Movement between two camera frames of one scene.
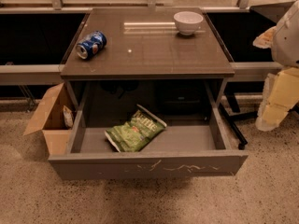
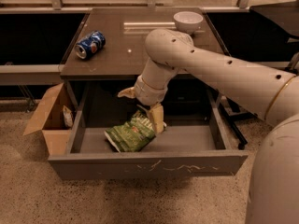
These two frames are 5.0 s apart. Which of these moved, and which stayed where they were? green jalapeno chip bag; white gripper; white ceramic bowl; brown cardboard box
Moved: white gripper
Stayed: brown cardboard box; white ceramic bowl; green jalapeno chip bag
